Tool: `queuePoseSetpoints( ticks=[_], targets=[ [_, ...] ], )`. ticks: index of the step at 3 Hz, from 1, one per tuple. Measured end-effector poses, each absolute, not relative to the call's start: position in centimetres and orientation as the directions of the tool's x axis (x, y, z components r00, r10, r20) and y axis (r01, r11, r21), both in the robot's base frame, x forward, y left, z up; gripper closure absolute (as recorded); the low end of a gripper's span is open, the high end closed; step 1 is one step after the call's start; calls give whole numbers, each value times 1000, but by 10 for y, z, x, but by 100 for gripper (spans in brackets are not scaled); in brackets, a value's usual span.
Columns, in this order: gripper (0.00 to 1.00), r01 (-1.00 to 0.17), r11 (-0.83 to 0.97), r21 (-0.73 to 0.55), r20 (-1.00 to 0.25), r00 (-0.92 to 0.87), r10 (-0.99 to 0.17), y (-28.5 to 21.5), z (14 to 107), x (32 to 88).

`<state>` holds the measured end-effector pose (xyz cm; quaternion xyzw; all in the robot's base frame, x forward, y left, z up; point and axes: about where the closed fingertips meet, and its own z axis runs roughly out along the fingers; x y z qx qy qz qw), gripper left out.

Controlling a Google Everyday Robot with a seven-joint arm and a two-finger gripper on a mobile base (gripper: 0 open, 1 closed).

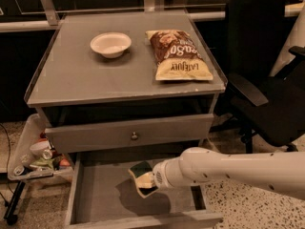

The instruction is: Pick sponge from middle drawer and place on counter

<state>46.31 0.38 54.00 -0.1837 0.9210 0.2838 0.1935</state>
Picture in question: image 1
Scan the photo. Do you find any white cup in bin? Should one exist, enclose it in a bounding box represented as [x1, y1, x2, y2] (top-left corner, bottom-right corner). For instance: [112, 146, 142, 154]
[30, 140, 51, 156]

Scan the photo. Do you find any black office chair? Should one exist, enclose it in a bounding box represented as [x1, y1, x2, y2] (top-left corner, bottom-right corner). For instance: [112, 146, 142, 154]
[214, 0, 305, 154]

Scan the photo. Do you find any grey top drawer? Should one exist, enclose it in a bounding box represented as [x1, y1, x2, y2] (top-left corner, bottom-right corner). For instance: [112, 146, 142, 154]
[46, 114, 214, 153]

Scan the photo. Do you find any clear plastic bin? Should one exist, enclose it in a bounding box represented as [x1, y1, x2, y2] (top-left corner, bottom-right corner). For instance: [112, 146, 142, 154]
[8, 114, 73, 186]

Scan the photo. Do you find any grey open middle drawer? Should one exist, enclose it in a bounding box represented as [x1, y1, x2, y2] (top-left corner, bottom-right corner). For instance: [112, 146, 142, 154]
[65, 145, 222, 229]

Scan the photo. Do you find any brown yellow chip bag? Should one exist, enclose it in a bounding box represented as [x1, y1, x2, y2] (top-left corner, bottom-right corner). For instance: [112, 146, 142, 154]
[146, 30, 214, 81]

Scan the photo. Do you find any black stand with wheel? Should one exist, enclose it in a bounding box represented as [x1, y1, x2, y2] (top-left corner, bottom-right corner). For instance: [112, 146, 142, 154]
[4, 181, 25, 225]

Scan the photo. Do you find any grey drawer cabinet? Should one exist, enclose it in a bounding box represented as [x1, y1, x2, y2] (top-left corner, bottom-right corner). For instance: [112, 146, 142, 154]
[24, 10, 229, 229]

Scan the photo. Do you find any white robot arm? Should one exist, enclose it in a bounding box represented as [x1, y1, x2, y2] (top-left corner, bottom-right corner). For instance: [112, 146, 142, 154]
[130, 45, 305, 199]

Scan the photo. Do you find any silver railing bar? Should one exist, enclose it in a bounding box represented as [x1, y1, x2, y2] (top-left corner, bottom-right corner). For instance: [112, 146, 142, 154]
[0, 0, 305, 33]

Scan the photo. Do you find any round metal drawer knob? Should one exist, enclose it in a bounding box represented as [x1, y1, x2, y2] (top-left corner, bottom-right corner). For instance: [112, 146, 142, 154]
[131, 132, 138, 140]

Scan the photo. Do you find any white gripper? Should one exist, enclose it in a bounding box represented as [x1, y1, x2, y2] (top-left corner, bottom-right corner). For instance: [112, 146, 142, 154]
[135, 160, 173, 189]

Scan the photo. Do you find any metal can in bin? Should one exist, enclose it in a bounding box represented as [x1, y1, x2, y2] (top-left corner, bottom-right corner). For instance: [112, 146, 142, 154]
[13, 165, 26, 176]

